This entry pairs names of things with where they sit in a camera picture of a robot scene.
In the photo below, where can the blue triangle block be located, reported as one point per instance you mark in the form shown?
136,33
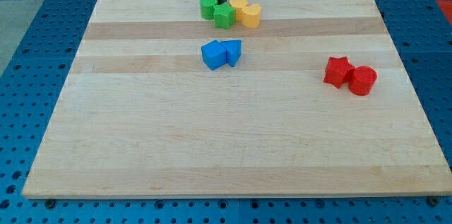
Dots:
234,51

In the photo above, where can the yellow heart block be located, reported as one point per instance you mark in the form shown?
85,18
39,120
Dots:
251,16

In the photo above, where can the red cylinder block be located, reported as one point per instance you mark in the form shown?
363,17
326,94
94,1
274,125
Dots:
362,80

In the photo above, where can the light wooden board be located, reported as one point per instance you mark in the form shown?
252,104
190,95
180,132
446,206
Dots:
140,116

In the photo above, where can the blue cube block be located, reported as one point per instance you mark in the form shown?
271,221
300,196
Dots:
214,55

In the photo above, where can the green cylinder block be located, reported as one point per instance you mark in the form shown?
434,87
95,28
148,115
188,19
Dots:
207,8

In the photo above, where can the green star block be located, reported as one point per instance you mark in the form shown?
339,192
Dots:
224,16

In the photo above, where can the yellow hexagon block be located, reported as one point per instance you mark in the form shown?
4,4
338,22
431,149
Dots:
238,5

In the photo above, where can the red star block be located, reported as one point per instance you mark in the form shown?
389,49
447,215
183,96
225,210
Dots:
338,71

